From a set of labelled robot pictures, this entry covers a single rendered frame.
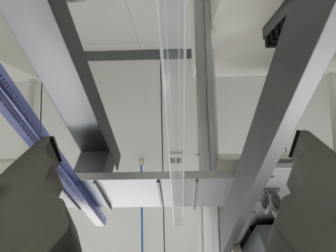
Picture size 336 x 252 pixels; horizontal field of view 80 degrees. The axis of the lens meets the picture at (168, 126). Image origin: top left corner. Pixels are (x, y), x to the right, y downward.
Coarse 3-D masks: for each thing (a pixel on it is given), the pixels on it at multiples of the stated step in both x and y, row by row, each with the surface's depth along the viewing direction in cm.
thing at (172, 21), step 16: (160, 0) 9; (176, 0) 9; (160, 16) 9; (176, 16) 9; (160, 32) 10; (176, 32) 10; (160, 48) 10; (176, 48) 10; (176, 64) 11; (176, 80) 12; (176, 96) 12; (176, 112) 13; (176, 128) 14; (176, 144) 16; (176, 160) 17; (176, 176) 19; (176, 192) 21; (176, 208) 24; (176, 224) 28
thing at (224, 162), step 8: (328, 80) 98; (328, 88) 98; (216, 120) 68; (216, 128) 68; (216, 136) 67; (216, 144) 67; (216, 152) 67; (288, 152) 95; (216, 160) 66; (224, 160) 66; (232, 160) 66; (216, 168) 65; (224, 168) 65; (232, 168) 65; (200, 216) 83; (200, 224) 83; (200, 232) 84; (200, 240) 84; (200, 248) 85
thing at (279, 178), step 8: (280, 160) 35; (288, 160) 35; (280, 168) 29; (288, 168) 29; (272, 176) 31; (280, 176) 31; (288, 176) 31; (272, 184) 32; (280, 184) 32; (280, 192) 34; (288, 192) 34; (256, 208) 37; (256, 216) 39; (264, 216) 39; (272, 216) 39; (248, 224) 41; (256, 224) 41; (240, 240) 47
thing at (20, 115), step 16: (0, 64) 12; (0, 80) 12; (0, 96) 13; (16, 96) 13; (0, 112) 14; (16, 112) 14; (32, 112) 15; (16, 128) 15; (32, 128) 15; (32, 144) 16; (64, 160) 19; (64, 176) 19; (80, 192) 22; (96, 208) 26; (96, 224) 28
